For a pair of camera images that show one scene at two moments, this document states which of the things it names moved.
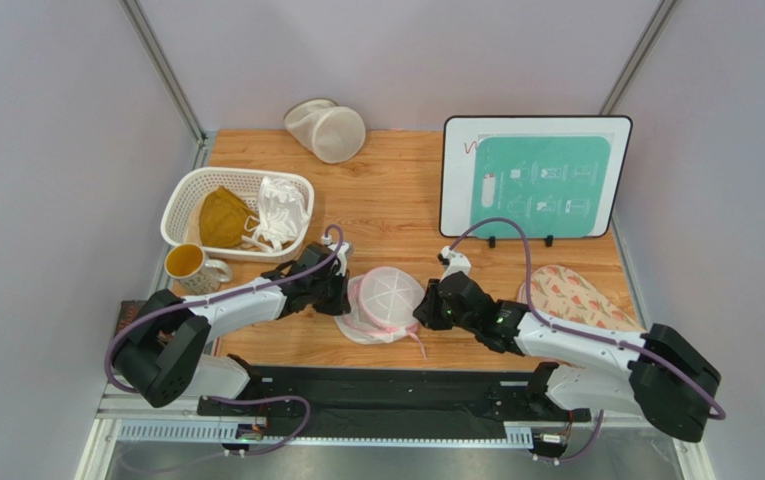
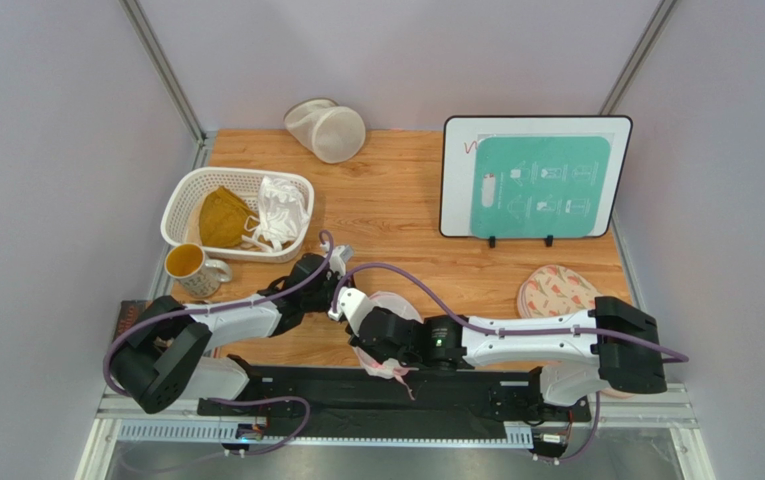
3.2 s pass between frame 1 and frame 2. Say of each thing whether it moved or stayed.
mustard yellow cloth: stayed
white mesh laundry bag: moved
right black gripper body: moved
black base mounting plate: stayed
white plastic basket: stayed
